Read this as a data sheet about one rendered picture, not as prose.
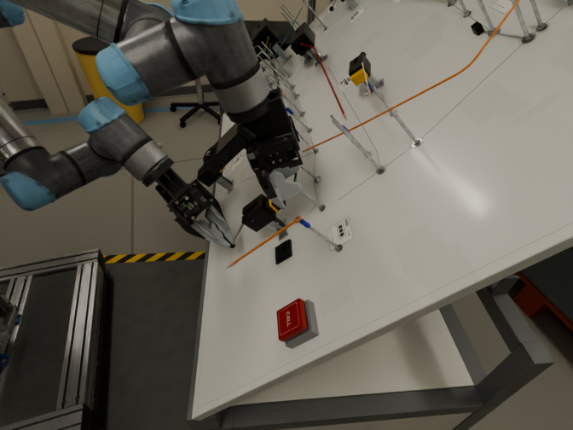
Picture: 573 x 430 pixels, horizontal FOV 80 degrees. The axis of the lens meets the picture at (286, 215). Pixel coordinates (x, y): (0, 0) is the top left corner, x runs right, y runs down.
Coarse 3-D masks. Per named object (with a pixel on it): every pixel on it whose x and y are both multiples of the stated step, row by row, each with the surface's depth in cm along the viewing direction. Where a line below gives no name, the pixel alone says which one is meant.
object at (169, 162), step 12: (168, 168) 62; (144, 180) 64; (156, 180) 61; (168, 180) 63; (180, 180) 65; (168, 192) 63; (180, 192) 63; (192, 192) 64; (204, 192) 66; (168, 204) 63; (180, 204) 64; (192, 204) 65; (204, 204) 65; (180, 216) 63; (192, 216) 65
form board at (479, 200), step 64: (384, 0) 92; (448, 0) 71; (320, 64) 101; (384, 64) 76; (448, 64) 61; (512, 64) 51; (320, 128) 82; (384, 128) 65; (448, 128) 53; (512, 128) 45; (256, 192) 88; (320, 192) 69; (384, 192) 56; (448, 192) 48; (512, 192) 41; (256, 256) 73; (320, 256) 59; (384, 256) 50; (448, 256) 43; (512, 256) 38; (256, 320) 63; (320, 320) 52; (384, 320) 45; (256, 384) 55
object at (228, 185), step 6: (198, 174) 97; (204, 174) 95; (210, 174) 95; (216, 174) 95; (222, 174) 96; (204, 180) 96; (210, 180) 97; (216, 180) 97; (222, 180) 99; (228, 180) 101; (228, 186) 100; (228, 192) 100
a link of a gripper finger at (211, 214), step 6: (210, 210) 69; (216, 210) 71; (210, 216) 71; (216, 216) 69; (216, 222) 71; (222, 222) 69; (222, 228) 72; (228, 228) 69; (228, 234) 72; (228, 240) 72
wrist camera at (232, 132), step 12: (228, 132) 56; (240, 132) 52; (252, 132) 52; (216, 144) 57; (228, 144) 53; (240, 144) 53; (204, 156) 58; (216, 156) 55; (228, 156) 55; (204, 168) 57; (216, 168) 56
